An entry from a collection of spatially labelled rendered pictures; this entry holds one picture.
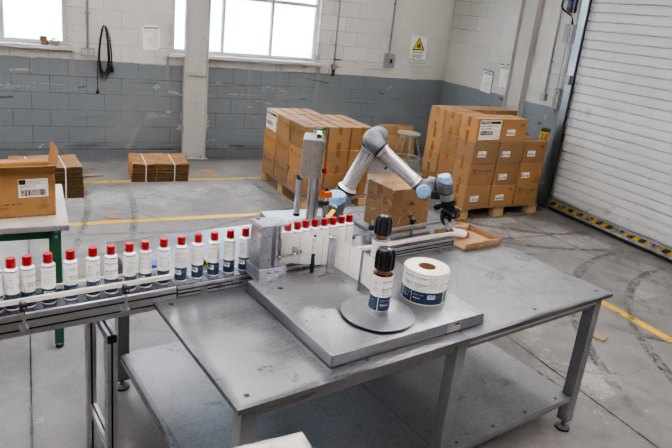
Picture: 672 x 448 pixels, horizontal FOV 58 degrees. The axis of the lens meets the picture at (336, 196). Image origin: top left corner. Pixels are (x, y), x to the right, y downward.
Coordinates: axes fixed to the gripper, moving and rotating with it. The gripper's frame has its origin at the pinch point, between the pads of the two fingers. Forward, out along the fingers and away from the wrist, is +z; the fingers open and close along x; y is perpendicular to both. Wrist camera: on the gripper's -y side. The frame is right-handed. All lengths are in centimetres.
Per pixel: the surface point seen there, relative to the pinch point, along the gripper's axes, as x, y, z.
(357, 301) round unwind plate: -97, 50, -32
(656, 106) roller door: 368, -89, 76
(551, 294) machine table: -1, 72, 10
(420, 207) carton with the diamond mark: -3.1, -18.9, -8.6
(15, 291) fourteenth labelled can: -210, 3, -80
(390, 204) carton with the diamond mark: -23.3, -20.2, -19.8
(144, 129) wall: -24, -533, 50
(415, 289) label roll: -73, 59, -29
